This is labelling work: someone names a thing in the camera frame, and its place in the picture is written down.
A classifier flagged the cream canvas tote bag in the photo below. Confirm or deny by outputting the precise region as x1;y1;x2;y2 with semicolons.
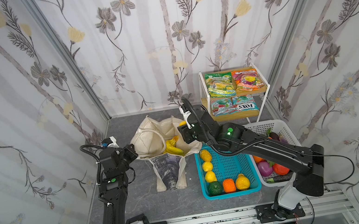
131;116;202;192

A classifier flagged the yellow banana bunch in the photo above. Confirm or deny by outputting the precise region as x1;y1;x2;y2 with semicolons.
164;136;184;156

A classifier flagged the green snack bag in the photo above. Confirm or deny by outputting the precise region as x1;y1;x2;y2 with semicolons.
205;72;236;98

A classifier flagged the orange fruit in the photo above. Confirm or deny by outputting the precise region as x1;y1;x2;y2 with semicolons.
222;179;237;194

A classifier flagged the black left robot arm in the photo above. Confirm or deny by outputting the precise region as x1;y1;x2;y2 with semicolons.
80;139;138;224

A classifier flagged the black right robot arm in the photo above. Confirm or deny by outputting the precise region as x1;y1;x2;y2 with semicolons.
177;112;325;215

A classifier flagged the red green candy bag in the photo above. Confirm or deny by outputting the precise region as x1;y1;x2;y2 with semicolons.
210;98;236;117

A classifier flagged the Fox's candy bag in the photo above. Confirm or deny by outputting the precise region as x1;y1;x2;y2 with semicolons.
232;95;259;112

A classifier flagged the orange snack bag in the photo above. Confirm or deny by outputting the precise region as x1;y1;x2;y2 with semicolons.
231;69;265;91

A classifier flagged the yellow lemon top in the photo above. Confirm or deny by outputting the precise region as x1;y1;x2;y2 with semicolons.
199;149;212;162

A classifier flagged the teal plastic basket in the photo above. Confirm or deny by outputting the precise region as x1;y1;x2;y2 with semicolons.
195;144;262;200

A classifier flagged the white wooden shelf rack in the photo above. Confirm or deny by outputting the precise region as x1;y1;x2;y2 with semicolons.
195;60;277;132

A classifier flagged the green avocado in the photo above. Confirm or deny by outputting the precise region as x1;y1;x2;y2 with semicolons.
207;181;224;197

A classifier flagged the large yellow citrus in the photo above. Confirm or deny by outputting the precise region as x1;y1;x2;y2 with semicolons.
235;173;251;191

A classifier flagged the purple eggplant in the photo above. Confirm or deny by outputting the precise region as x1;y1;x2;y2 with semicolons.
269;132;280;142

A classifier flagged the purple onion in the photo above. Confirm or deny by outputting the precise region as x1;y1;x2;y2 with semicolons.
257;161;273;177

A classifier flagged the white plastic basket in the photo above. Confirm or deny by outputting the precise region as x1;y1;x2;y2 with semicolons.
244;120;301;187

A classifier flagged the red tomato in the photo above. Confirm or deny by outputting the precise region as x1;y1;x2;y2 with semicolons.
272;164;290;176

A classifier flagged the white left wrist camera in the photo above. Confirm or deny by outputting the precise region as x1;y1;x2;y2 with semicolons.
101;136;119;148

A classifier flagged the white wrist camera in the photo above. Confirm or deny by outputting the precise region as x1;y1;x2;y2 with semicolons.
179;105;191;121
101;136;119;148

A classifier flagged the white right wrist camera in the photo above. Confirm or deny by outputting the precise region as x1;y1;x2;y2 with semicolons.
179;105;191;121

